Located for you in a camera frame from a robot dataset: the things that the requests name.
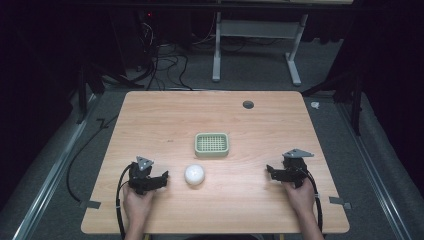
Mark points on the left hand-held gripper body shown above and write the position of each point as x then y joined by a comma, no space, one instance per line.
141,181

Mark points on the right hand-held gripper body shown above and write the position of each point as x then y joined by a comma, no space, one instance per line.
294,166

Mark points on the round white soap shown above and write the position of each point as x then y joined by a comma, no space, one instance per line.
194,174

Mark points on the green soap dish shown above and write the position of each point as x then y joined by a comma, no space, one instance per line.
212,144

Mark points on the person's left hand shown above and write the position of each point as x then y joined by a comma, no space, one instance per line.
137,203

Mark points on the person's right hand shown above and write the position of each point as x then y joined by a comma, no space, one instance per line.
301,198

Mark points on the grey tape piece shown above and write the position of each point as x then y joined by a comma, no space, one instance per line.
339,202
90,204

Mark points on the crumpled white paper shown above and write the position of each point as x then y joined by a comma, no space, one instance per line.
315,105

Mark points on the black metal stand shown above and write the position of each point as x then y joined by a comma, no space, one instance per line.
87,83
350,86

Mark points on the dark computer tower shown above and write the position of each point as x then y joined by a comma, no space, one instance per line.
140,36

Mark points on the silver floor rail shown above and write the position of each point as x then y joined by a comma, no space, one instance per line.
373,166
50,173

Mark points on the white metal desk frame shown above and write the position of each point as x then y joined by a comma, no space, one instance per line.
258,30

